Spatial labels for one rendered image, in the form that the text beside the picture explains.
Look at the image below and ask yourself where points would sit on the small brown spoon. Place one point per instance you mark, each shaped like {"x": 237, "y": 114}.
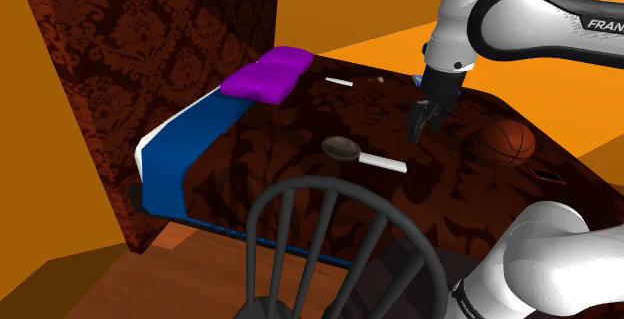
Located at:
{"x": 380, "y": 79}

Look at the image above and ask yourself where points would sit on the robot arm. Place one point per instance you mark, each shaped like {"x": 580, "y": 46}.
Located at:
{"x": 531, "y": 269}

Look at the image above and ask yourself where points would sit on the purple pillow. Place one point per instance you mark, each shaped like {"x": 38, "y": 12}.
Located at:
{"x": 261, "y": 84}
{"x": 287, "y": 57}

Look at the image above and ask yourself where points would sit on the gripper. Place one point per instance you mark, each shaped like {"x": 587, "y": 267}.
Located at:
{"x": 441, "y": 86}

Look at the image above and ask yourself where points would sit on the bed with dark red patterned cover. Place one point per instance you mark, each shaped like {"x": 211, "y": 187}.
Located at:
{"x": 292, "y": 196}

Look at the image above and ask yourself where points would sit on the small white stick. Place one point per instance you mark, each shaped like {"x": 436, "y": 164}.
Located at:
{"x": 339, "y": 81}

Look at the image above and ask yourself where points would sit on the orange basketball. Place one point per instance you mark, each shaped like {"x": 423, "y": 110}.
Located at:
{"x": 504, "y": 142}

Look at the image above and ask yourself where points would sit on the dark grey spindle-back chair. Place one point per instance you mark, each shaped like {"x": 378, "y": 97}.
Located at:
{"x": 273, "y": 240}

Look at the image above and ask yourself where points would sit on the black phone with red edge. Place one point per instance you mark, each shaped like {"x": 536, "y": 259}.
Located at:
{"x": 548, "y": 175}

